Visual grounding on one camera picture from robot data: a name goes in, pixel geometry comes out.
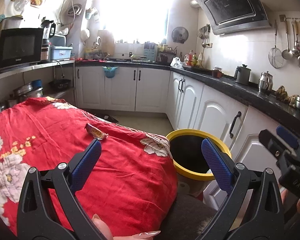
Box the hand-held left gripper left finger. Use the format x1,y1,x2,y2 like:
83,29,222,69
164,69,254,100
16,138,102,240

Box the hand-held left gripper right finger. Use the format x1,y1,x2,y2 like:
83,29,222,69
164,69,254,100
200,138,285,240

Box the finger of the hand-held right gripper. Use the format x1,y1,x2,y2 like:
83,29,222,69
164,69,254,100
259,129,288,161
276,126,300,167

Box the yellow rimmed trash bin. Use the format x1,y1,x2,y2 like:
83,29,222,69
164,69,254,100
165,129,232,198

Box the pink yellow snack wrapper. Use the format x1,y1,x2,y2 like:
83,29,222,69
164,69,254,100
84,123,108,140

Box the person's left hand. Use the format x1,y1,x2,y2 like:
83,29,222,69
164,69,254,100
92,214,161,240

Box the banana bunch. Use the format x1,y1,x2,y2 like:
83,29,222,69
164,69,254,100
275,86,289,103
289,94,300,108

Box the red floral blanket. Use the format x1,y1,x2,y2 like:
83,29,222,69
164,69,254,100
0,96,179,238

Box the shiny steel kettle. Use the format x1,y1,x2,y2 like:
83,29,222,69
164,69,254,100
259,71,274,94

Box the black stone countertop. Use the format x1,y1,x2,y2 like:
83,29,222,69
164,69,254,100
75,60,300,131

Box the grey metal kettle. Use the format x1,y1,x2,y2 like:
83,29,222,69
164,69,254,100
234,64,251,85

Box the white kitchen cabinets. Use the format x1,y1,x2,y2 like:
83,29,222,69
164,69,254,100
75,65,300,211

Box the black wok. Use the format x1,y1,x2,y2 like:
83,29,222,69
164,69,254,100
49,79,72,90

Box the slotted steel ladle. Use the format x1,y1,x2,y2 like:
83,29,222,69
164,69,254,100
281,18,293,60

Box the brown jar with white lid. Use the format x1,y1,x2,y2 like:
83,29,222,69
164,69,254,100
212,66,224,78

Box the blue container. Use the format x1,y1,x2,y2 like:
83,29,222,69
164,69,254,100
31,79,43,91

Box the steel pot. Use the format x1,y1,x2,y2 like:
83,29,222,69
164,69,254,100
14,82,44,101

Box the blue hanging basket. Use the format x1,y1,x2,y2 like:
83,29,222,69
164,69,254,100
102,66,119,79

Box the white bag on counter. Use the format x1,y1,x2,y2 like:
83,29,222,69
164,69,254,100
170,57,187,69

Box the stainless steel shelf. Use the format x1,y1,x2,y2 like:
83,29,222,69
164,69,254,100
0,59,77,105

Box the grey blue plastic box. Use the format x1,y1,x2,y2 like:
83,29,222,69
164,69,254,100
50,45,73,61

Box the dark spice rack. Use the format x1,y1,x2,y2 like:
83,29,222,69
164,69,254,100
158,44,177,63

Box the wooden cutting board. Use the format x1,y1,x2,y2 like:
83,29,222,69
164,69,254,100
97,30,115,53

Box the hanging kitchen utensils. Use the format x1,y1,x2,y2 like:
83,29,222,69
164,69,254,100
199,24,212,48

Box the pale blue knife rack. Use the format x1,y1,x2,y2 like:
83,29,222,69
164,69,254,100
144,42,159,62

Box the black blender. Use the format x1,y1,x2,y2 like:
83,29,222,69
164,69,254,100
41,20,57,62

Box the black microwave oven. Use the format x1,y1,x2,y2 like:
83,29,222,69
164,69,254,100
0,28,44,69

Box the white cooking pot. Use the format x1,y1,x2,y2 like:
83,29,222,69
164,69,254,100
4,15,23,29

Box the kitchen window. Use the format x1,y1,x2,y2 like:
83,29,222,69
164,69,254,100
104,0,171,44

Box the clear dome food cover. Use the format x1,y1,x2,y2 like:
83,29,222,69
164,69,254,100
14,0,31,14

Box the small black wall fan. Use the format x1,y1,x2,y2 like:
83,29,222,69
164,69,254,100
171,26,189,44

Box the white wall caddy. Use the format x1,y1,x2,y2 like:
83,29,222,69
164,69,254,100
85,7,100,22

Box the coiled hose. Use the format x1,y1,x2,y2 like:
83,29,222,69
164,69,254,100
66,4,83,17

